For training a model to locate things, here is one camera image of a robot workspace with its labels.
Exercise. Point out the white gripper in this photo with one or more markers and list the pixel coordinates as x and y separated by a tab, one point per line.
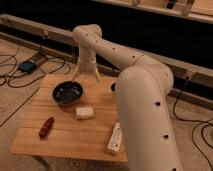
86	66

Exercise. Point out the dark ceramic bowl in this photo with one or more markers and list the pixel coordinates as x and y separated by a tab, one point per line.
67	93

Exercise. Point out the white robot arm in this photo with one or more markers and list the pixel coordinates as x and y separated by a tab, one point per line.
140	92

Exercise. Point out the white sponge block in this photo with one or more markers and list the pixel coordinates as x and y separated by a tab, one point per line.
84	112

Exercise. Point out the blue power adapter box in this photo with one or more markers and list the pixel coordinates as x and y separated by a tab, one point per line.
27	66

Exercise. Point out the wooden table board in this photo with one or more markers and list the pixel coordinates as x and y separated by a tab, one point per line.
70	137

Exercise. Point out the white remote controller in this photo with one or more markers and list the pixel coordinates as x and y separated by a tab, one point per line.
115	140

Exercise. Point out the long wooden beam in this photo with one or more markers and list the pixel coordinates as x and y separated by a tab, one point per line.
50	33

